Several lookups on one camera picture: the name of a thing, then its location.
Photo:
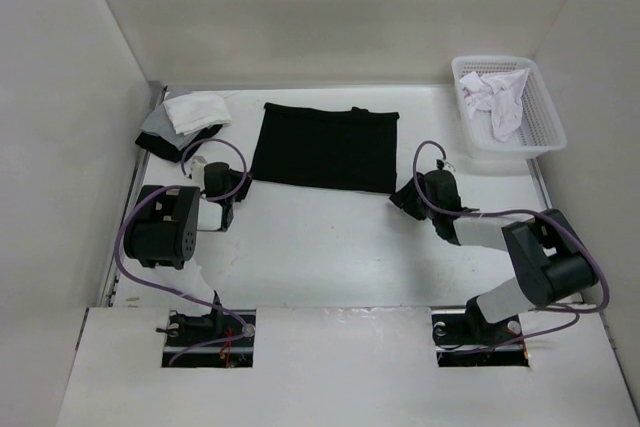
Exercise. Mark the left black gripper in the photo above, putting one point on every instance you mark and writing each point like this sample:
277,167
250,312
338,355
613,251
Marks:
243,194

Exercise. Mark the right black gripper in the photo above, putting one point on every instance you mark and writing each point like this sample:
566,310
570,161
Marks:
404,198

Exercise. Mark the black tank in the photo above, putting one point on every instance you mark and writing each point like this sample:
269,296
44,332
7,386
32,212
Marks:
354,150
165,150

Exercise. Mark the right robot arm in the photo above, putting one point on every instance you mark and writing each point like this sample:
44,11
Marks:
549,262

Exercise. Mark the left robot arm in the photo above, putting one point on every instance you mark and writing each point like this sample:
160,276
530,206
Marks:
161,232

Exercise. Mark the folded black tank top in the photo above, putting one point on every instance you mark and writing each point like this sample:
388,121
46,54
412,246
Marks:
165,150

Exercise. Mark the folded grey tank top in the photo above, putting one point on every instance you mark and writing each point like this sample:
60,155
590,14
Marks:
158,124

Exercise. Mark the white tank top in basket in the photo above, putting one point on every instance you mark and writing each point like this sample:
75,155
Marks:
500,95

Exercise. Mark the white plastic basket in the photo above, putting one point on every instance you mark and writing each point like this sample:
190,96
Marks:
541,130

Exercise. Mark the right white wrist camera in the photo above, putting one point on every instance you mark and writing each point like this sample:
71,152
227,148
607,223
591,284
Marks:
443,164

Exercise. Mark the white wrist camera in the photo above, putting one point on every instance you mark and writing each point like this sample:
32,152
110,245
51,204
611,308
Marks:
195,169
443,164

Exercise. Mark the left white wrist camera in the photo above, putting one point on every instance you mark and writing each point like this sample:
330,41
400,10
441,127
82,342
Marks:
195,169

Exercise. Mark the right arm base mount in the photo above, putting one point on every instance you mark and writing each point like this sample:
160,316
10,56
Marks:
463,340

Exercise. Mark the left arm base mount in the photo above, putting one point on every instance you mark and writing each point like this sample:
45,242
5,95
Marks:
212,340

